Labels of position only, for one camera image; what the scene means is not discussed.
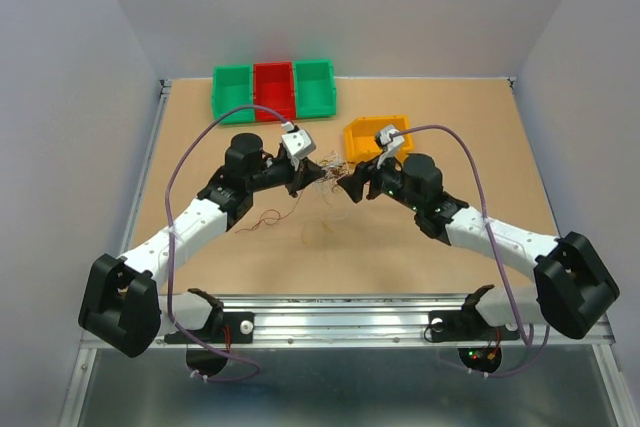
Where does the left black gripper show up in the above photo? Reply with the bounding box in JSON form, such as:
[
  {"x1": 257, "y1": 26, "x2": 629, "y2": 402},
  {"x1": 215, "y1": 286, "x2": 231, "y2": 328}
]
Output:
[{"x1": 247, "y1": 156, "x2": 325, "y2": 198}]

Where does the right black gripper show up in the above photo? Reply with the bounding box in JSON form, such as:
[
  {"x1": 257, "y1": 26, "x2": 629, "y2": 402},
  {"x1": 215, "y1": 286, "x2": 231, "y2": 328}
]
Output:
[{"x1": 335, "y1": 149, "x2": 422, "y2": 212}]

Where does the wire bundle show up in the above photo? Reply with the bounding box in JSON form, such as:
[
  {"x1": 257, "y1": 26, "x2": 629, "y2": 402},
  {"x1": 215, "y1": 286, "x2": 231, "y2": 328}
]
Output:
[{"x1": 312, "y1": 149, "x2": 356, "y2": 221}]

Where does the yellow thin wire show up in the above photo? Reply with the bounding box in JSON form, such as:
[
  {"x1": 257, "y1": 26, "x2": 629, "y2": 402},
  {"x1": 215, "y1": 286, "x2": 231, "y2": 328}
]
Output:
[{"x1": 301, "y1": 218, "x2": 334, "y2": 246}]

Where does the brown thin wire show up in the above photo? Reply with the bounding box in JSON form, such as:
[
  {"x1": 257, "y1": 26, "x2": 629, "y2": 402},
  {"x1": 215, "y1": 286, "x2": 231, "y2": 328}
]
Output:
[{"x1": 234, "y1": 196, "x2": 304, "y2": 235}]

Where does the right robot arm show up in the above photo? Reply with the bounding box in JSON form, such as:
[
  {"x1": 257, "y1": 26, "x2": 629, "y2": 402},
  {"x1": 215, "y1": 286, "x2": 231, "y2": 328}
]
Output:
[{"x1": 338, "y1": 154, "x2": 620, "y2": 339}]

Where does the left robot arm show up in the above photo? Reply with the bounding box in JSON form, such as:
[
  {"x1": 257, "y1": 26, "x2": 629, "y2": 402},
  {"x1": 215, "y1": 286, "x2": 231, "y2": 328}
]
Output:
[{"x1": 78, "y1": 128, "x2": 324, "y2": 358}]

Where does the yellow bin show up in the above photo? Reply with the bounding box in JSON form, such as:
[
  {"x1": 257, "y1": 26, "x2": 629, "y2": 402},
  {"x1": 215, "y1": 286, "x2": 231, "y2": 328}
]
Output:
[{"x1": 343, "y1": 115, "x2": 410, "y2": 165}]

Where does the right green bin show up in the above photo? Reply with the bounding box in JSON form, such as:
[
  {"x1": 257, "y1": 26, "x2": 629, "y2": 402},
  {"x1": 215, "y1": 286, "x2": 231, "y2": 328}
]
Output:
[{"x1": 293, "y1": 59, "x2": 337, "y2": 119}]

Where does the green bin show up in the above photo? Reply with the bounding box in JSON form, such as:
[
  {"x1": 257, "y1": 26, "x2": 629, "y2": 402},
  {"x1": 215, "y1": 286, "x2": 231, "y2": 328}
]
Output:
[
  {"x1": 211, "y1": 64, "x2": 254, "y2": 119},
  {"x1": 293, "y1": 59, "x2": 337, "y2": 119}
]

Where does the red bin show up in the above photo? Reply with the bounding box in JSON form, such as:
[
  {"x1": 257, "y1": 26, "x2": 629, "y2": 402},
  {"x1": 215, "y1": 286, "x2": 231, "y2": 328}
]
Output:
[{"x1": 253, "y1": 62, "x2": 296, "y2": 120}]

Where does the left green bin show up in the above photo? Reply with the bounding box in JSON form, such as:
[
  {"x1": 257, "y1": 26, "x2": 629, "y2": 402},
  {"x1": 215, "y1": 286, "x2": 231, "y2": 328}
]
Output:
[{"x1": 211, "y1": 64, "x2": 254, "y2": 119}]

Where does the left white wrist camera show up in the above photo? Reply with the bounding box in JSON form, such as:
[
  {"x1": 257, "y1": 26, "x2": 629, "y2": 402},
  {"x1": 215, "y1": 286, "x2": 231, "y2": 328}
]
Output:
[{"x1": 281, "y1": 122, "x2": 316, "y2": 170}]

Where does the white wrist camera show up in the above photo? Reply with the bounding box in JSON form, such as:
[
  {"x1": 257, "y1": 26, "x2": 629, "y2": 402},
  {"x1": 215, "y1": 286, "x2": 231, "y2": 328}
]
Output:
[
  {"x1": 281, "y1": 122, "x2": 316, "y2": 170},
  {"x1": 374, "y1": 124, "x2": 405, "y2": 170}
]

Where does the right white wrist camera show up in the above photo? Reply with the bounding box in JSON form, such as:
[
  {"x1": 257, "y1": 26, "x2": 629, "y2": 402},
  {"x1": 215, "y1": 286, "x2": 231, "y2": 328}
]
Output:
[{"x1": 374, "y1": 124, "x2": 405, "y2": 170}]

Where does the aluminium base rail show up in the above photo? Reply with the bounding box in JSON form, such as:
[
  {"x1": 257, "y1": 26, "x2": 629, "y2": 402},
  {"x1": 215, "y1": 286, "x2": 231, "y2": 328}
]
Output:
[{"x1": 79, "y1": 294, "x2": 614, "y2": 348}]

